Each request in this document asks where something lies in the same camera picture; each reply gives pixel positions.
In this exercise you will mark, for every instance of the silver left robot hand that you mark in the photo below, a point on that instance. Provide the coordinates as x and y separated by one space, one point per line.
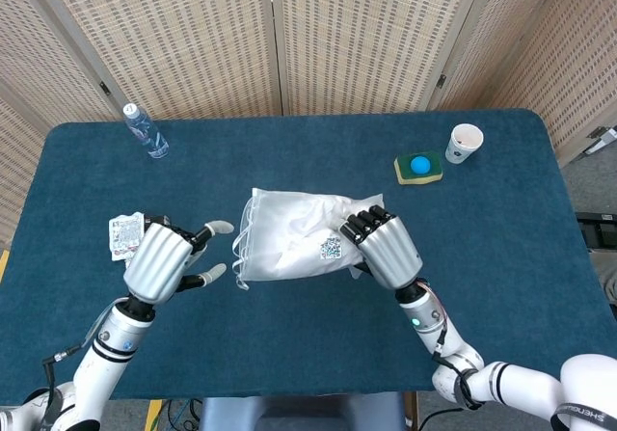
156 262

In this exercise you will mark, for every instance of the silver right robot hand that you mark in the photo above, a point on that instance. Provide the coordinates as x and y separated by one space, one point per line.
390 252

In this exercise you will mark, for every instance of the translucent plastic bag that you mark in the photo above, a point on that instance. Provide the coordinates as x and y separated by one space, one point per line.
258 199

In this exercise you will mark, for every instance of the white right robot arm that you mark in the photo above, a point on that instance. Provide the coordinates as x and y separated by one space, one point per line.
424 315

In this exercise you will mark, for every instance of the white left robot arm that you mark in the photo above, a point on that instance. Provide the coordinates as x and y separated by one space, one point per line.
111 354

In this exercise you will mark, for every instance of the black red carton box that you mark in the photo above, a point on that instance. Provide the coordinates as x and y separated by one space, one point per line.
156 219

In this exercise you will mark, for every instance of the white spout pouch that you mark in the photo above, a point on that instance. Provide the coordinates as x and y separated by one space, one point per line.
123 233

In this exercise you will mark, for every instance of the yellow green sponge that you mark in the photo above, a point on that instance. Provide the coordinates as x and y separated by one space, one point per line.
431 173

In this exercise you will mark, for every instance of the blue ball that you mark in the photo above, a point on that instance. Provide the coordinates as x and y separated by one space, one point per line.
420 165

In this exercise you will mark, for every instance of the white paper cup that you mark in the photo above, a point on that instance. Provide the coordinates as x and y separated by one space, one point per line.
458 151

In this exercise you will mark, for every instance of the blue carpet table cover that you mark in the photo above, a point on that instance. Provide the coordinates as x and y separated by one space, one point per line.
308 161

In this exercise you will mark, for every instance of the clear plastic water bottle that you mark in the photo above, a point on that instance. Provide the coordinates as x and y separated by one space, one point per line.
144 132

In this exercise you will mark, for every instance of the grey robot torso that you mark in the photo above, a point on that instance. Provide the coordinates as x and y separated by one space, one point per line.
299 412

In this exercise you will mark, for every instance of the black equipment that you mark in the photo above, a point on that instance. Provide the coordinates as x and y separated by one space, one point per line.
598 218

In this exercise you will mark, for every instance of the woven folding screen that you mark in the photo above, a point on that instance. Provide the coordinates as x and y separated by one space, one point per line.
193 40

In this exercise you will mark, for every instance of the grey metal bracket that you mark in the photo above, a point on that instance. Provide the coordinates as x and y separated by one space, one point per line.
602 142

